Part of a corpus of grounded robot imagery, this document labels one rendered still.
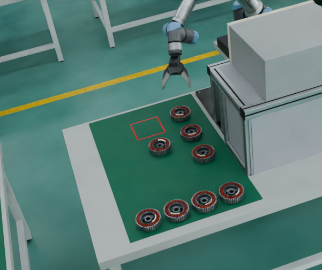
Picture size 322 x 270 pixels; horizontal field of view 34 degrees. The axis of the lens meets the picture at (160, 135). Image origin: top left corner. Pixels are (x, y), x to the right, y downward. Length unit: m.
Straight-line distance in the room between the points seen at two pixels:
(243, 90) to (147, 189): 0.64
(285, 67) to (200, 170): 0.65
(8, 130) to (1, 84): 0.80
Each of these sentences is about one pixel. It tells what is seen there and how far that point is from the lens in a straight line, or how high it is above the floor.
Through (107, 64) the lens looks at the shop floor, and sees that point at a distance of 5.09.
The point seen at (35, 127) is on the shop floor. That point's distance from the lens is 4.48.
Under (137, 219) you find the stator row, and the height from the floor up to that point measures 0.79.
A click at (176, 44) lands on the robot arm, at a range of 2.83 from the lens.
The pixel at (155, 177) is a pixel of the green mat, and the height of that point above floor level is 0.75.
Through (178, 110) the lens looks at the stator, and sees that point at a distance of 2.93.
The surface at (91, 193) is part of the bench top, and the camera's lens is 2.56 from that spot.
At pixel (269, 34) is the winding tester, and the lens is 2.41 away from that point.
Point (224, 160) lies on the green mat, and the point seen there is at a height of 0.75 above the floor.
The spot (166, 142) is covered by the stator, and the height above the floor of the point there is 0.78.
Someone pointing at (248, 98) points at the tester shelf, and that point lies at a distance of 2.35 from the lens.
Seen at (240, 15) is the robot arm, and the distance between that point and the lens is 3.35.
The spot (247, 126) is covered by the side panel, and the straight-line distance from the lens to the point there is 2.33.
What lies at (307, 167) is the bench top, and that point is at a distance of 2.55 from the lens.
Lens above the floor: 2.45
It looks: 37 degrees down
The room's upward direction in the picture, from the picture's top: 10 degrees counter-clockwise
